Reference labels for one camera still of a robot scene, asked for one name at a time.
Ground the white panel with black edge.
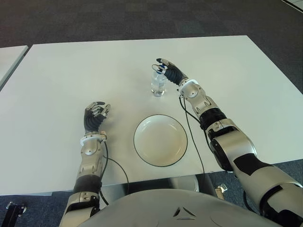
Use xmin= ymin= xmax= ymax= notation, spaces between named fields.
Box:
xmin=281 ymin=0 xmax=303 ymax=9

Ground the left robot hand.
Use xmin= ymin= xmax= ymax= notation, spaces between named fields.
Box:
xmin=83 ymin=101 xmax=112 ymax=133

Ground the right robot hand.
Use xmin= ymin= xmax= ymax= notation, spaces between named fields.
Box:
xmin=151 ymin=57 xmax=189 ymax=86

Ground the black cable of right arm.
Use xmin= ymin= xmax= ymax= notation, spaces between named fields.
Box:
xmin=177 ymin=88 xmax=214 ymax=175

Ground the white plate black rim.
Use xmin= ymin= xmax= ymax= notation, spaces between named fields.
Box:
xmin=133 ymin=114 xmax=188 ymax=166

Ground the grey robot torso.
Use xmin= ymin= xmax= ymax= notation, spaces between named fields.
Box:
xmin=59 ymin=188 xmax=268 ymax=227

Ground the black stand with caster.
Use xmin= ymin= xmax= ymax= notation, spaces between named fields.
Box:
xmin=5 ymin=201 xmax=27 ymax=227

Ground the clear water bottle blue cap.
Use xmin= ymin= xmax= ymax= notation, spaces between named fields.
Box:
xmin=151 ymin=65 xmax=166 ymax=97

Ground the white round pedestal base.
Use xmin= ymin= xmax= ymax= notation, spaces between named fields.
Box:
xmin=169 ymin=175 xmax=198 ymax=192

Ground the dark table leg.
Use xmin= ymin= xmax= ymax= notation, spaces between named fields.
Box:
xmin=196 ymin=174 xmax=228 ymax=201

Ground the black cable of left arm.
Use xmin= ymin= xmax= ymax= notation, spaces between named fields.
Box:
xmin=98 ymin=140 xmax=130 ymax=206

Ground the white side table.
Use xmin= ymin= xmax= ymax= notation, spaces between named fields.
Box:
xmin=0 ymin=45 xmax=29 ymax=92

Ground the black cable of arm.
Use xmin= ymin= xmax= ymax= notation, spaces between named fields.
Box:
xmin=177 ymin=88 xmax=214 ymax=175
xmin=98 ymin=140 xmax=130 ymax=206

